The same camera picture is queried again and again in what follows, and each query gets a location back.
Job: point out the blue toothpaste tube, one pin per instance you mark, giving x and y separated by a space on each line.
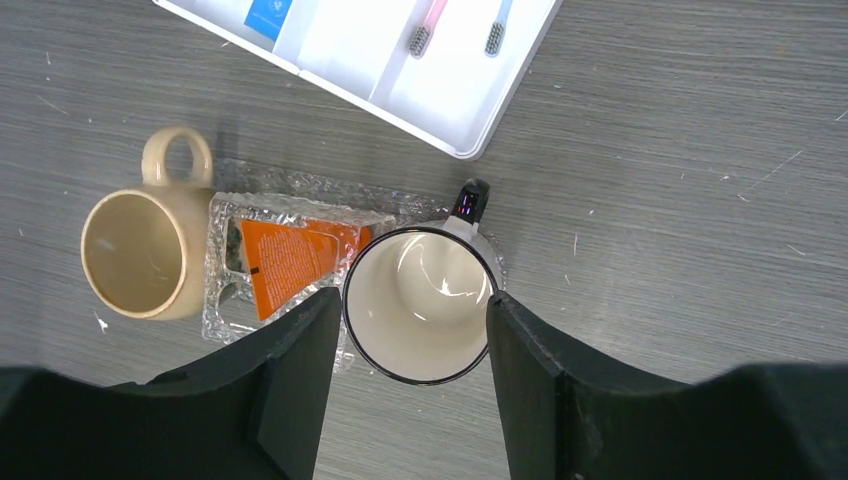
267 17

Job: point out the blue toothbrush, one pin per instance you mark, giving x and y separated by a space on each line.
497 30

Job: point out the clear oval glass tray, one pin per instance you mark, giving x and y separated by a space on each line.
256 192

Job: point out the tan ceramic mug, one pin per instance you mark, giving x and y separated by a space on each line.
143 248

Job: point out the clear rectangular holder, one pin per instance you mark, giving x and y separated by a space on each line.
232 318

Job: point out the orange toothpaste tube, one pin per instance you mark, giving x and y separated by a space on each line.
283 260

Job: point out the white plastic bin tray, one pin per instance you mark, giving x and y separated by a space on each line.
452 98

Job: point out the white ribbed mug black rim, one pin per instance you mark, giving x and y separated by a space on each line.
415 299

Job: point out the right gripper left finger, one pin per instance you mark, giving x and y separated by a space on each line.
253 409

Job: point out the pink toothbrush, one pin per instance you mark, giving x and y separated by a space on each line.
421 36

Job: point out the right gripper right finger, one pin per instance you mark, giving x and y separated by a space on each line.
570 411

